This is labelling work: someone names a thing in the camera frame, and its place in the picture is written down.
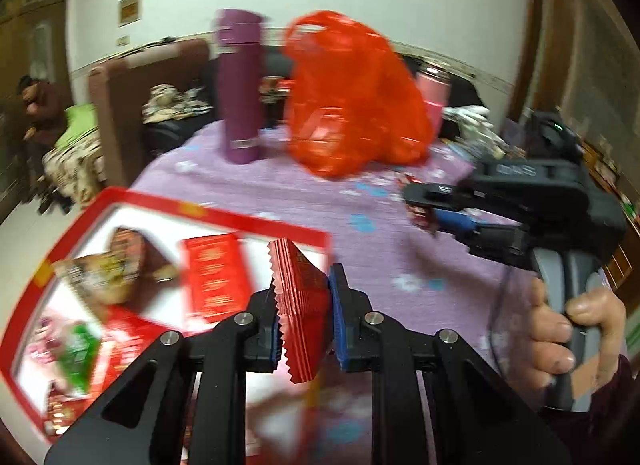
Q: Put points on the dark red gold-print snack packet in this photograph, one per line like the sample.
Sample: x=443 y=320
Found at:
x=60 y=410

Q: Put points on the purple floral cloth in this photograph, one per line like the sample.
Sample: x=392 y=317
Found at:
x=380 y=255

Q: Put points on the green snack packet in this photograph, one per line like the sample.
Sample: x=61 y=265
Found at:
x=77 y=352

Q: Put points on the dark wooden cabinet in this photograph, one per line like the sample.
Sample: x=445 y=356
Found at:
x=30 y=45

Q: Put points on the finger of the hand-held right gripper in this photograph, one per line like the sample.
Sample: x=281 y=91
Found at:
x=452 y=221
x=440 y=195

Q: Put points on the dark brown snack packet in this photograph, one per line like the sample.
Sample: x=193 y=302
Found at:
x=132 y=245

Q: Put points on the dark maroon snack packet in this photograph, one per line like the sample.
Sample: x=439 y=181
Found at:
x=45 y=342

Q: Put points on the small red heart snack packet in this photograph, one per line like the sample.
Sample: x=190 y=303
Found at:
x=420 y=215

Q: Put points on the red box with white inside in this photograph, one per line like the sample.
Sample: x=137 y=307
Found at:
x=210 y=217

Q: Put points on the small wall plaque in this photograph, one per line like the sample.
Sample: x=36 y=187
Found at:
x=130 y=10

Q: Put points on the golden brown snack packet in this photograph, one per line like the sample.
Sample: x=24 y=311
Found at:
x=100 y=272

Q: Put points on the red floral snack packet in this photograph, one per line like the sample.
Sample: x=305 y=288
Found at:
x=125 y=340

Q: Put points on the purple thermos bottle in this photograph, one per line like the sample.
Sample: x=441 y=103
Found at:
x=240 y=85

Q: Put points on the green cloth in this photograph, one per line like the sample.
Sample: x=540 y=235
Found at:
x=75 y=125

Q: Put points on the white plush toy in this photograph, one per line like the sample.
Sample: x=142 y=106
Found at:
x=467 y=116

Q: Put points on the person's right forearm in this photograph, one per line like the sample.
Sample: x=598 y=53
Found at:
x=615 y=395

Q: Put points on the patterned cloth pile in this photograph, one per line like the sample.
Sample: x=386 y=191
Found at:
x=175 y=100

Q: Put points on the cream patterned blanket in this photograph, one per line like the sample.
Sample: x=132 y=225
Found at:
x=70 y=170

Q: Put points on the person's right hand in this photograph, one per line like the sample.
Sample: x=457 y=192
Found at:
x=550 y=340

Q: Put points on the large red snack packet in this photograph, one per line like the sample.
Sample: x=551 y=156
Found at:
x=215 y=275
x=300 y=305

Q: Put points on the pink bottle with knitted sleeve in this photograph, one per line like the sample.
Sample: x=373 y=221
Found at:
x=432 y=90

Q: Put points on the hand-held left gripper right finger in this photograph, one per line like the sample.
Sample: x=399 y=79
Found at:
x=340 y=330

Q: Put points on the brown sofa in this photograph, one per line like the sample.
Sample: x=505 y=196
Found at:
x=130 y=90

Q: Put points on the red plastic bag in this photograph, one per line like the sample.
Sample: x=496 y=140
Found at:
x=355 y=95

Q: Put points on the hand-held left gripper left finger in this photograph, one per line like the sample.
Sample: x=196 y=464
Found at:
x=272 y=345

